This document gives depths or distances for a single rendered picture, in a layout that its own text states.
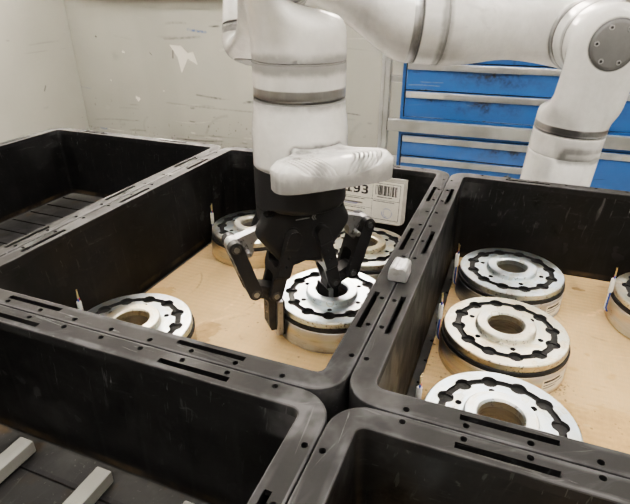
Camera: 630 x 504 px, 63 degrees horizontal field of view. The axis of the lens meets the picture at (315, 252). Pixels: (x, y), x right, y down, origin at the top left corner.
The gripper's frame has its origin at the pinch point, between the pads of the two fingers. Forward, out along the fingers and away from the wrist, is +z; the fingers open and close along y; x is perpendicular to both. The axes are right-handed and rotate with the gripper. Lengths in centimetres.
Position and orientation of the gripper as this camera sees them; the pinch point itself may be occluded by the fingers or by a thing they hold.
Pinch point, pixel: (301, 308)
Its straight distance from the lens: 47.8
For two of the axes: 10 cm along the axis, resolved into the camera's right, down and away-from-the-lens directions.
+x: 4.1, 4.1, -8.1
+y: -9.1, 1.8, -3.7
